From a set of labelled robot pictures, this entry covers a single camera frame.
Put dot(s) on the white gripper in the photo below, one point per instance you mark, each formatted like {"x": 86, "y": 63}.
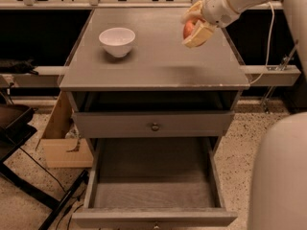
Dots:
{"x": 218, "y": 8}

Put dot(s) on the red apple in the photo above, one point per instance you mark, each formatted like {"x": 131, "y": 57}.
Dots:
{"x": 188, "y": 28}

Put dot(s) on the white ceramic bowl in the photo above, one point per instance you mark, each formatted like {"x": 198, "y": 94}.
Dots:
{"x": 117, "y": 41}

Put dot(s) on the cardboard box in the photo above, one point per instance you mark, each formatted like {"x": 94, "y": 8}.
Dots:
{"x": 63, "y": 148}

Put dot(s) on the brass top drawer knob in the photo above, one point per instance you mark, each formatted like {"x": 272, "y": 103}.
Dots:
{"x": 155, "y": 127}

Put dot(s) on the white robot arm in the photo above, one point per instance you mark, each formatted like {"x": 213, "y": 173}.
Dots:
{"x": 278, "y": 194}

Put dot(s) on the grey top drawer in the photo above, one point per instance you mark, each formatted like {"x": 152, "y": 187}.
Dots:
{"x": 138, "y": 124}

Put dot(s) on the open grey middle drawer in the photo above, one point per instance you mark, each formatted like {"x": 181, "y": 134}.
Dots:
{"x": 153, "y": 183}

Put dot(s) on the grey wooden drawer cabinet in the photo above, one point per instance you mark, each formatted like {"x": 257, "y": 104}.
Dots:
{"x": 159, "y": 74}

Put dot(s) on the black stand frame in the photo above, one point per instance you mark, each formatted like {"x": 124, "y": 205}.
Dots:
{"x": 19, "y": 211}

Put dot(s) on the grey metal rail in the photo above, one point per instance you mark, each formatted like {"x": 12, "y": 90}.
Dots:
{"x": 257, "y": 75}

